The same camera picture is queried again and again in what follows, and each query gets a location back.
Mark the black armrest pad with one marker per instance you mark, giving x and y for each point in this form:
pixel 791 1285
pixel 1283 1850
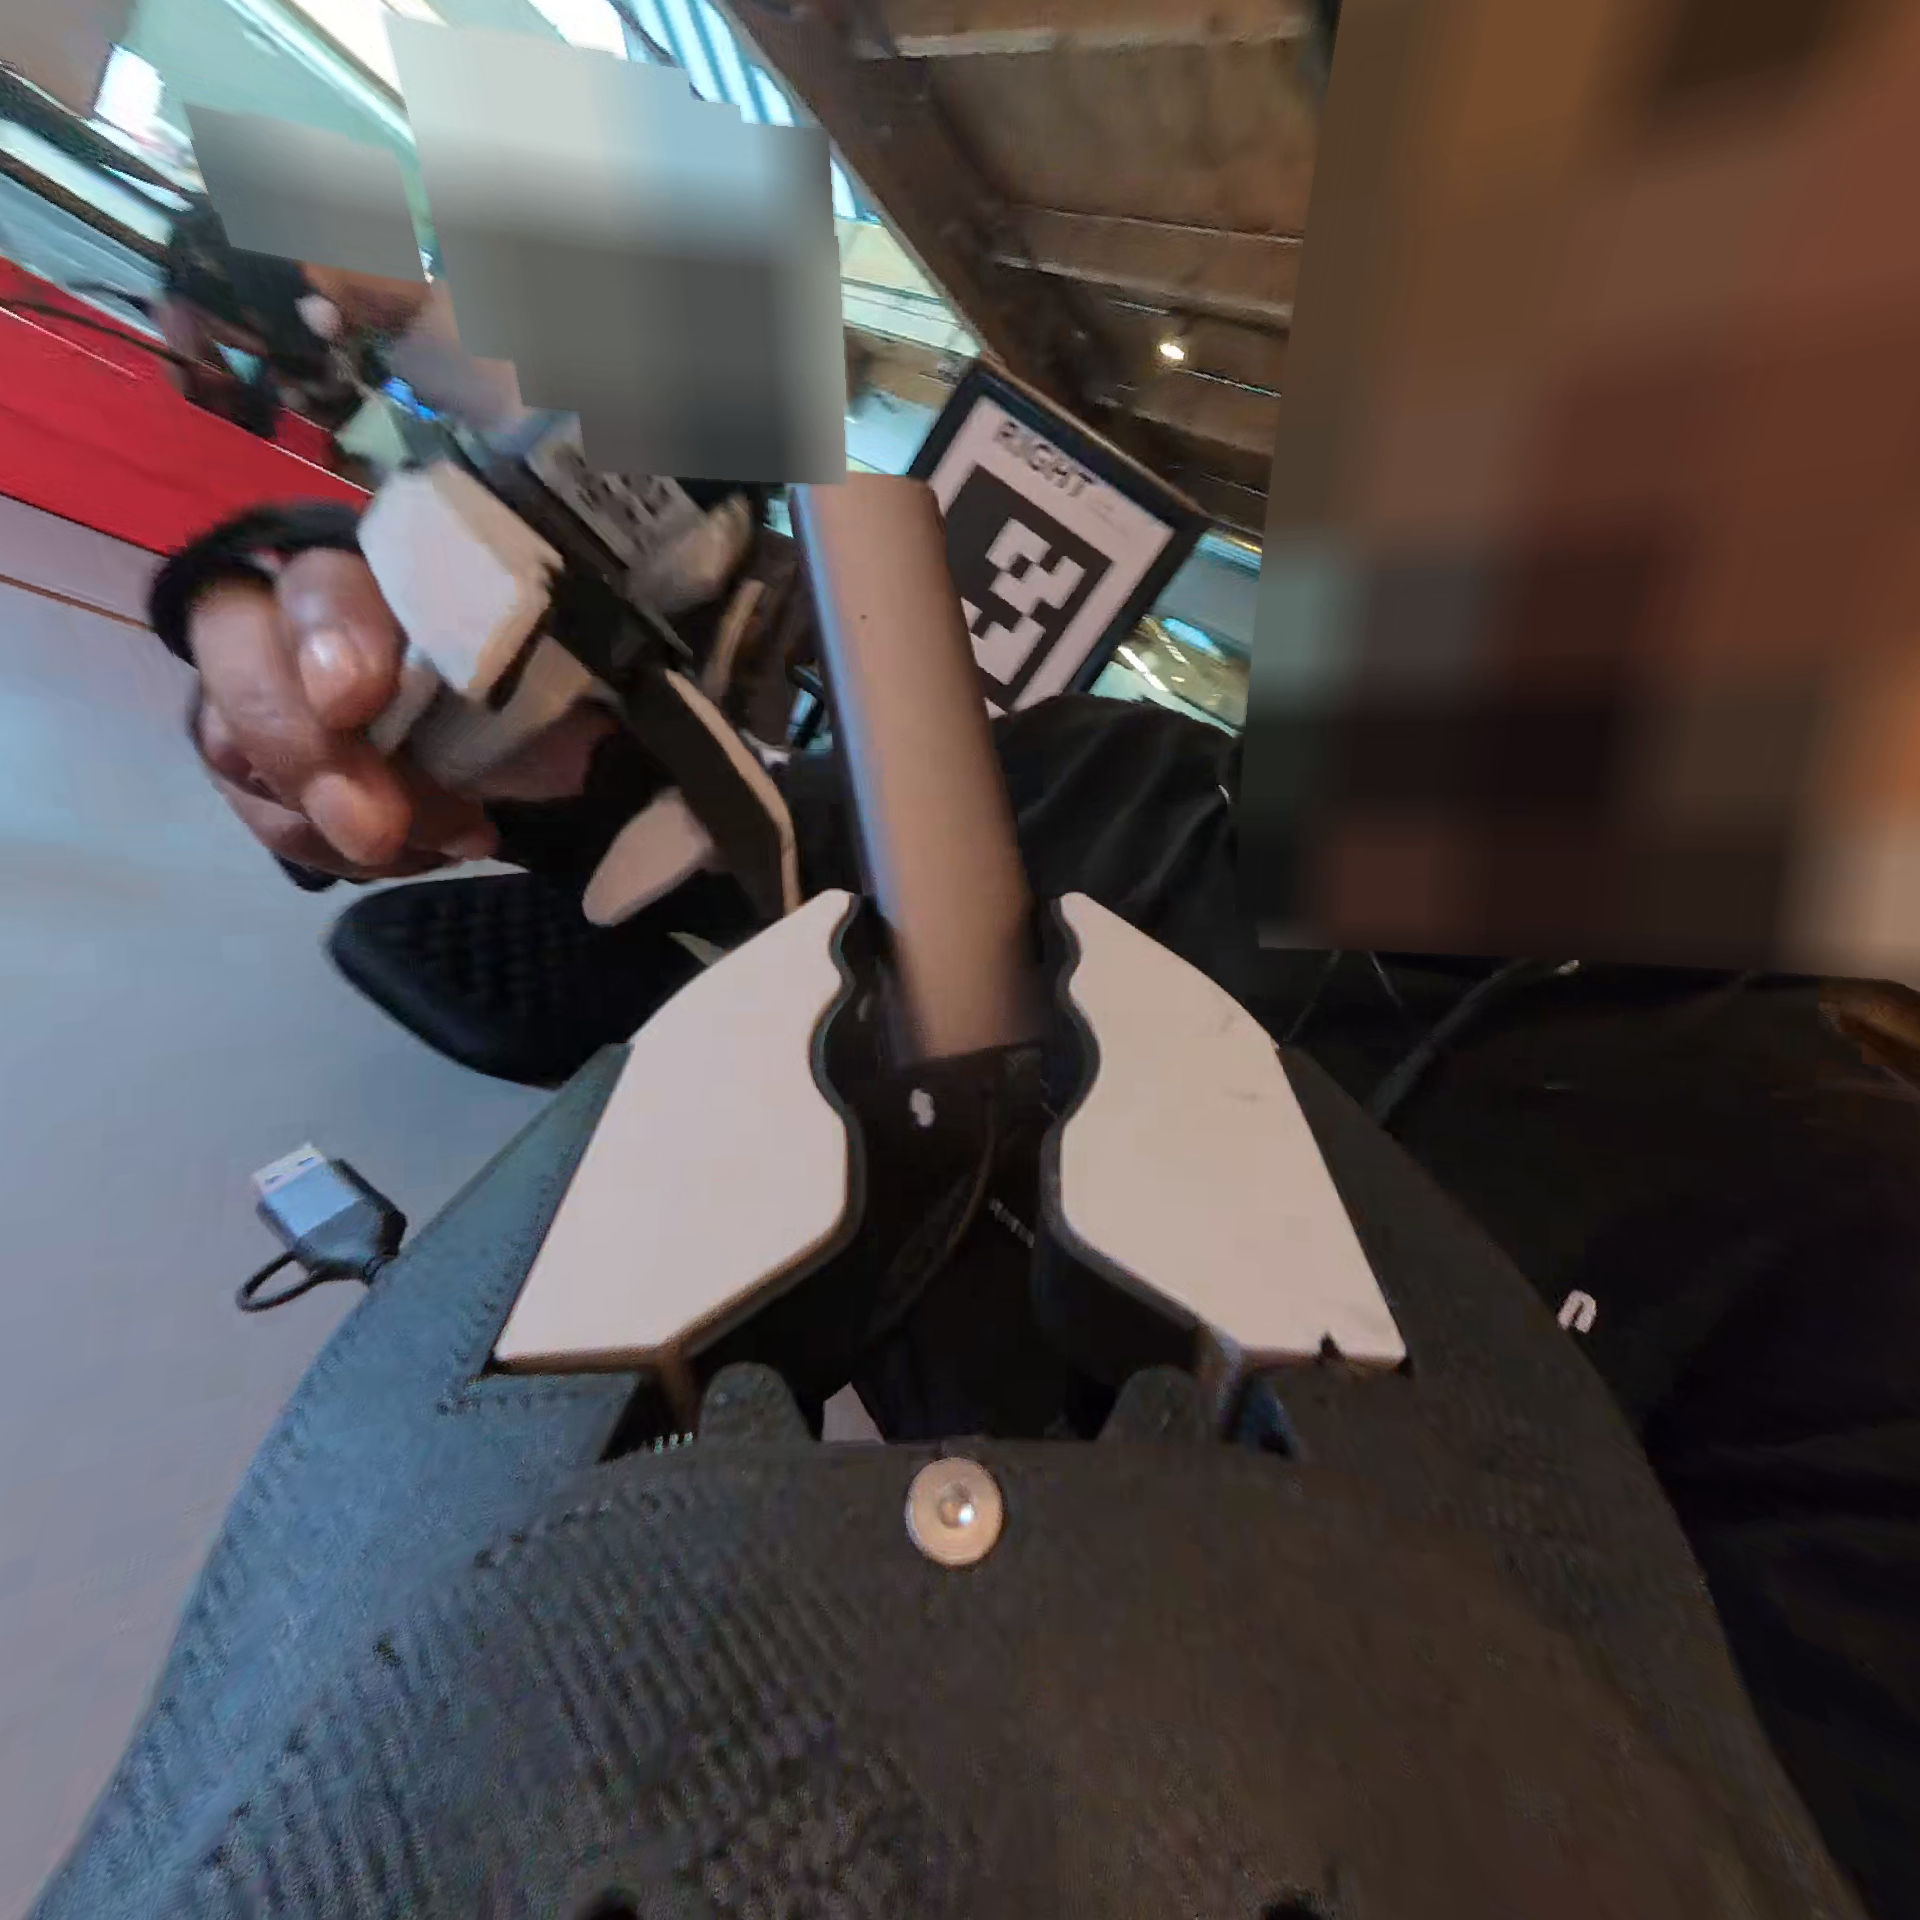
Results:
pixel 483 975

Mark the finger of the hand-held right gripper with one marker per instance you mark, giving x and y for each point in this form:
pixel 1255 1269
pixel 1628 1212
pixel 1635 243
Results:
pixel 744 789
pixel 644 869

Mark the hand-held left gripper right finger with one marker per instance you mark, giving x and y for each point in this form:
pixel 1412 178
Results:
pixel 1216 1186

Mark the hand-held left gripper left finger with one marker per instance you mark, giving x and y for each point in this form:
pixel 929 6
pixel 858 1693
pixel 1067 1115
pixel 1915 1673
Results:
pixel 706 1186

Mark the red plastic bin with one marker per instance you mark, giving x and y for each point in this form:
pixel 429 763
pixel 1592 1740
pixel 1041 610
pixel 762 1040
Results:
pixel 91 436

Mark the black white marker board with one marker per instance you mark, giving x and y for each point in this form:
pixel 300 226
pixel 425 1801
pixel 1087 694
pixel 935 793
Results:
pixel 962 450

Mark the dark oval usb hub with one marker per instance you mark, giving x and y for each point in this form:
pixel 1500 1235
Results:
pixel 916 750

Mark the person's right hand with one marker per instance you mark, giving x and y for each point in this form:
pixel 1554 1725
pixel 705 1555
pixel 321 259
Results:
pixel 303 720

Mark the person's black jacket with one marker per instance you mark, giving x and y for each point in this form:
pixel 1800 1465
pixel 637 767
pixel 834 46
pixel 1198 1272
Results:
pixel 1651 1200

